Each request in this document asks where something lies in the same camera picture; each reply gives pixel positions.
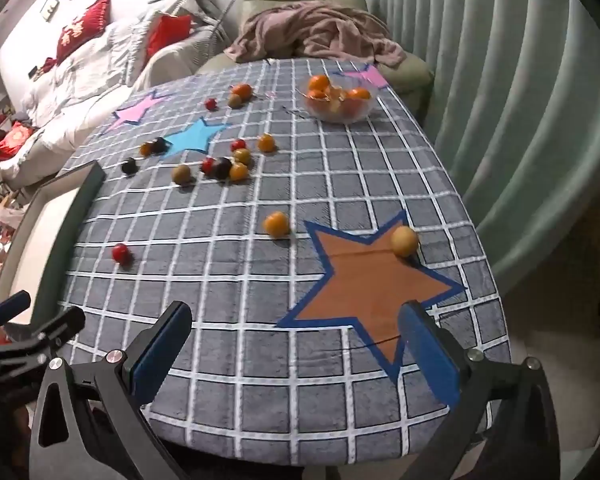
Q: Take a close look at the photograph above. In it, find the pink blanket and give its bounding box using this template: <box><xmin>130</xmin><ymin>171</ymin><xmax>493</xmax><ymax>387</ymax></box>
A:
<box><xmin>225</xmin><ymin>2</ymin><xmax>406</xmax><ymax>68</ymax></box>

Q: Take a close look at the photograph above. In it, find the metal stand pole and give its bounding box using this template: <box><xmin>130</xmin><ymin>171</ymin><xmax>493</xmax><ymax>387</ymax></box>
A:
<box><xmin>212</xmin><ymin>0</ymin><xmax>261</xmax><ymax>56</ymax></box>

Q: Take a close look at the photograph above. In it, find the plain red pillow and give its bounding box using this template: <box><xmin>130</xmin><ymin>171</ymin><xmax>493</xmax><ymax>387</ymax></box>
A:
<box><xmin>145</xmin><ymin>12</ymin><xmax>195</xmax><ymax>61</ymax></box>

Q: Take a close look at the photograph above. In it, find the white grey quilt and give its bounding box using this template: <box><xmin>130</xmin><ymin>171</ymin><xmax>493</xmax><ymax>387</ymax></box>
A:
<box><xmin>22</xmin><ymin>10</ymin><xmax>206</xmax><ymax>128</ymax></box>

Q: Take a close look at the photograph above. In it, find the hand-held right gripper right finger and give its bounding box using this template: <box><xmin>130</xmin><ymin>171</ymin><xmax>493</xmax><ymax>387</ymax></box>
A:
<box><xmin>397</xmin><ymin>300</ymin><xmax>561</xmax><ymax>480</ymax></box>

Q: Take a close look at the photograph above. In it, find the grey checked tablecloth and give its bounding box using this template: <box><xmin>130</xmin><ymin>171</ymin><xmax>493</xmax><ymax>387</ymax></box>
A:
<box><xmin>60</xmin><ymin>57</ymin><xmax>511</xmax><ymax>466</ymax></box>

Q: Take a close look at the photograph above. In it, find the red cushion with gold print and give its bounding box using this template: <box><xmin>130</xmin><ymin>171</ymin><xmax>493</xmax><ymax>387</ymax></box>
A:
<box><xmin>0</xmin><ymin>121</ymin><xmax>38</xmax><ymax>163</ymax></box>

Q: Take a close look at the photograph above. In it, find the blue star patch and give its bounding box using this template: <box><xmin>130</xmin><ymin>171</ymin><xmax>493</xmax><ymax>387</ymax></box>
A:
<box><xmin>162</xmin><ymin>116</ymin><xmax>231</xmax><ymax>156</ymax></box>

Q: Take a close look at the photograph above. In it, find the clear glass bowl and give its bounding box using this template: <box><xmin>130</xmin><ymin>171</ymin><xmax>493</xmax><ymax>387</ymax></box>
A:
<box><xmin>304</xmin><ymin>71</ymin><xmax>381</xmax><ymax>126</ymax></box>

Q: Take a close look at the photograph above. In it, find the brown star patch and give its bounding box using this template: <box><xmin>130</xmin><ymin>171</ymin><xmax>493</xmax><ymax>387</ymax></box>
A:
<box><xmin>276</xmin><ymin>210</ymin><xmax>468</xmax><ymax>383</ymax></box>

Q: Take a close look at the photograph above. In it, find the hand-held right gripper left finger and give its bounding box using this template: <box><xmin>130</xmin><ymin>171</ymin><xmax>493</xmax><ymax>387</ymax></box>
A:
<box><xmin>29</xmin><ymin>301</ymin><xmax>193</xmax><ymax>480</ymax></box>

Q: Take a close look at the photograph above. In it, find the white tray with dark rim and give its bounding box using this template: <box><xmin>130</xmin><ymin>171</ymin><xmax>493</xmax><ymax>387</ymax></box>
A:
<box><xmin>0</xmin><ymin>160</ymin><xmax>107</xmax><ymax>326</ymax></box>

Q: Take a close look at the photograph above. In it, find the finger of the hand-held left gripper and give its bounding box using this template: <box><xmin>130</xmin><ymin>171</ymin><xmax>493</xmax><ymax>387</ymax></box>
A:
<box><xmin>0</xmin><ymin>306</ymin><xmax>87</xmax><ymax>361</ymax></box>
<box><xmin>0</xmin><ymin>290</ymin><xmax>32</xmax><ymax>333</ymax></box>

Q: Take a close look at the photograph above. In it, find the white sofa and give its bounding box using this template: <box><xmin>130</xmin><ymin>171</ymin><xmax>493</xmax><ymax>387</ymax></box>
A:
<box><xmin>0</xmin><ymin>0</ymin><xmax>236</xmax><ymax>186</ymax></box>

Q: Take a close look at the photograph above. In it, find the red pillow with gold print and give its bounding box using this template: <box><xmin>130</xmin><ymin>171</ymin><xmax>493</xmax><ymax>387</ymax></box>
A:
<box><xmin>56</xmin><ymin>0</ymin><xmax>112</xmax><ymax>65</ymax></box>

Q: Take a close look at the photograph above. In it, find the olive brown ball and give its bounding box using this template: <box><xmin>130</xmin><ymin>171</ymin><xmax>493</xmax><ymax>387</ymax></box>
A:
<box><xmin>391</xmin><ymin>226</ymin><xmax>421</xmax><ymax>258</ymax></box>

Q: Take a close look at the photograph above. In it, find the small pink star patch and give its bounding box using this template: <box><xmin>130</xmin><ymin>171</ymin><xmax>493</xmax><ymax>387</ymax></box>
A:
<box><xmin>330</xmin><ymin>64</ymin><xmax>391</xmax><ymax>90</ymax></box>

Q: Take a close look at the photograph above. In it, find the large pink star patch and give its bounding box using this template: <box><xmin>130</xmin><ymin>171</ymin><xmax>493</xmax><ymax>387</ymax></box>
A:
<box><xmin>111</xmin><ymin>89</ymin><xmax>173</xmax><ymax>128</ymax></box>

